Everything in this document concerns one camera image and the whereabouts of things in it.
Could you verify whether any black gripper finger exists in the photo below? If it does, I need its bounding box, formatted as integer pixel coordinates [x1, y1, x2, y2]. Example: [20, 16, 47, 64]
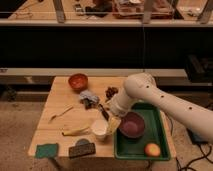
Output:
[98, 104, 109, 121]

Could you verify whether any purple bowl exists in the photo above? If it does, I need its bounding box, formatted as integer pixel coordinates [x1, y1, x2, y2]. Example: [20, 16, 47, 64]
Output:
[119, 112, 145, 138]

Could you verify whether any crumpled grey cloth toy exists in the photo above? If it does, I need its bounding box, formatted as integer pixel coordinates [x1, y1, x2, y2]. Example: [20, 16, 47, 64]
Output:
[79, 90, 100, 109]

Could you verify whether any green plastic tray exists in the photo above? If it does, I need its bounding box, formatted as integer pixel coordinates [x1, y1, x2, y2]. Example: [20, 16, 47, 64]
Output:
[114, 103, 171, 161]

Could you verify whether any red yellow apple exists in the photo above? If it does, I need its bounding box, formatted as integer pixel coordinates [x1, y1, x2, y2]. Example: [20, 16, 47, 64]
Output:
[145, 143, 161, 157]

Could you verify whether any green sponge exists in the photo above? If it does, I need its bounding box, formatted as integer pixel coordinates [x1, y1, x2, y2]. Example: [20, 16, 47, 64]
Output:
[35, 143, 59, 159]

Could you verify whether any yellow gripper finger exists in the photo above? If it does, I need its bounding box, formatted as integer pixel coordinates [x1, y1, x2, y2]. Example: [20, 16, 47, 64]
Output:
[107, 117, 121, 135]

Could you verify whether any orange red bowl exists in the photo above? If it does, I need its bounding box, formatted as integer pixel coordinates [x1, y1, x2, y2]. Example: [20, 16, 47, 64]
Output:
[68, 73, 88, 91]

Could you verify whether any pine cone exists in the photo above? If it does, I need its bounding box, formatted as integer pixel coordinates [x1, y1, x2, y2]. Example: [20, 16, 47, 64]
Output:
[105, 87, 118, 100]

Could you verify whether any wooden table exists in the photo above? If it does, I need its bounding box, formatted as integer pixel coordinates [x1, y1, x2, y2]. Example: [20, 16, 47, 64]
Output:
[27, 76, 177, 159]

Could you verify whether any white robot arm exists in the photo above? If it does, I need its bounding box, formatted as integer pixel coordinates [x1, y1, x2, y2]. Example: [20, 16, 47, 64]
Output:
[107, 73, 213, 143]

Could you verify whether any white paper cup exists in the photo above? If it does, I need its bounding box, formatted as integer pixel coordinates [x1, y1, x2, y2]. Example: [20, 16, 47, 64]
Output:
[91, 119, 108, 141]

